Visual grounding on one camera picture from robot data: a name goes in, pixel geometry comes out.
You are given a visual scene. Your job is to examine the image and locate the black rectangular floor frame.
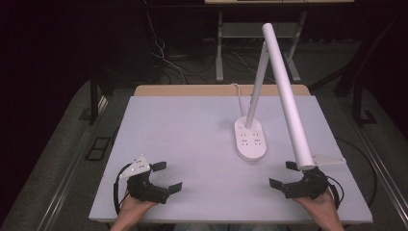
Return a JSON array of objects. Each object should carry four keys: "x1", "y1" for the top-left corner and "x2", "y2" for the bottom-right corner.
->
[{"x1": 84, "y1": 136, "x2": 112, "y2": 162}]

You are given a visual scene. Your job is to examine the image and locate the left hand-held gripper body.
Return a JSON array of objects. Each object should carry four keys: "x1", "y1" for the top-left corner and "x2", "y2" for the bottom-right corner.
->
[{"x1": 118, "y1": 155, "x2": 171, "y2": 205}]

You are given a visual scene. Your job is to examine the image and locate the person's left hand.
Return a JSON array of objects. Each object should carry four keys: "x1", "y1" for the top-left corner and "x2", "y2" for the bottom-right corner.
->
[{"x1": 118, "y1": 191, "x2": 159, "y2": 223}]

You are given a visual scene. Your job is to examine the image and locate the metal floor rail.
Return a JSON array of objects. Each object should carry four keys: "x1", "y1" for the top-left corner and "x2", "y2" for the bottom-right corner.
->
[
  {"x1": 36, "y1": 95, "x2": 111, "y2": 231},
  {"x1": 345, "y1": 105, "x2": 408, "y2": 220}
]

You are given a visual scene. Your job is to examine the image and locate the person's right hand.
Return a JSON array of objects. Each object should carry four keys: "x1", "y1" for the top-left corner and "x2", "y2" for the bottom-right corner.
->
[{"x1": 293, "y1": 189, "x2": 341, "y2": 223}]

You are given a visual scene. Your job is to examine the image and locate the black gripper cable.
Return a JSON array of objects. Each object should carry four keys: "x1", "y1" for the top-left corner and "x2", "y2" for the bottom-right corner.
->
[
  {"x1": 326, "y1": 137, "x2": 379, "y2": 210},
  {"x1": 112, "y1": 163, "x2": 132, "y2": 216}
]

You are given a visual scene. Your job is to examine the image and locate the grey metal desk frame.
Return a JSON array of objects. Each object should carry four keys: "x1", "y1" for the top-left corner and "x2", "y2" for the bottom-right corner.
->
[{"x1": 215, "y1": 11, "x2": 310, "y2": 85}]

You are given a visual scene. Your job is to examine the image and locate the white desk lamp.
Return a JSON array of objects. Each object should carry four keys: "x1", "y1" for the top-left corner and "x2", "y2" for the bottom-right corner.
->
[{"x1": 234, "y1": 22, "x2": 317, "y2": 171}]

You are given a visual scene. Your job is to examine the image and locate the black metal stand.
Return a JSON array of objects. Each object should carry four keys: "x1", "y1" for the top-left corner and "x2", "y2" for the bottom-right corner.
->
[
  {"x1": 308, "y1": 13, "x2": 408, "y2": 128},
  {"x1": 88, "y1": 75, "x2": 112, "y2": 127}
]

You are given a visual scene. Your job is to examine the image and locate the white lamp cable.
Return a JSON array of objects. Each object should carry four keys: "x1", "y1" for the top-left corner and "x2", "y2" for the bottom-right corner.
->
[{"x1": 230, "y1": 82, "x2": 248, "y2": 117}]

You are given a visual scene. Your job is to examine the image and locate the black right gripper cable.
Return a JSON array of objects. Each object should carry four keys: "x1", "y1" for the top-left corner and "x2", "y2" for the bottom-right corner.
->
[{"x1": 326, "y1": 137, "x2": 379, "y2": 210}]

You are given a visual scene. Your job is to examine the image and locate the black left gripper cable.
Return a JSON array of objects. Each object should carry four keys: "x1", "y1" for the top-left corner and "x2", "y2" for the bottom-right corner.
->
[{"x1": 112, "y1": 163, "x2": 132, "y2": 216}]

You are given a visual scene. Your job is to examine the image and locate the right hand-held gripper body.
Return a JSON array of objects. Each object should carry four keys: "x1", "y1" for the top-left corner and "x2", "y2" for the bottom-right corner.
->
[{"x1": 282, "y1": 154, "x2": 347, "y2": 200}]

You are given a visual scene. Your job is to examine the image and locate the white floor cables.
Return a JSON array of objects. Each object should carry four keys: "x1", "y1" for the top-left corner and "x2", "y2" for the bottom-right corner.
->
[{"x1": 142, "y1": 0, "x2": 190, "y2": 85}]

